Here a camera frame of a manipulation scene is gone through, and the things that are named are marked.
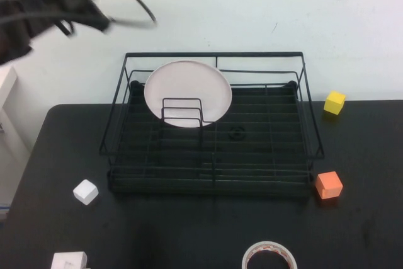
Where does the pink round plate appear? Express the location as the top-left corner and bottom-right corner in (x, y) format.
(144, 60), (234, 129)

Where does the white cabinet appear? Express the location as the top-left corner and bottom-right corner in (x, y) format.
(0, 66), (32, 209)

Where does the white cube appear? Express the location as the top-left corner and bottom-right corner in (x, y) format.
(72, 179), (99, 206)

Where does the white plug charger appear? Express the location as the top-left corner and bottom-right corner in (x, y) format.
(50, 251), (89, 269)

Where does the yellow cube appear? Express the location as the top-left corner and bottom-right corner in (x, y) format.
(323, 91), (346, 115)

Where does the white adhesive tape roll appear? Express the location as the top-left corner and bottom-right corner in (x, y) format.
(241, 240), (298, 269)

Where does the orange cube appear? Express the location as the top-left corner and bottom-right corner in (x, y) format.
(314, 171), (343, 201)

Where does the black wire dish rack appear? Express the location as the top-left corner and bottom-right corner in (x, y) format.
(98, 51), (325, 195)

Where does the black metal rail frame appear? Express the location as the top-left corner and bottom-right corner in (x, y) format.
(108, 80), (315, 201)

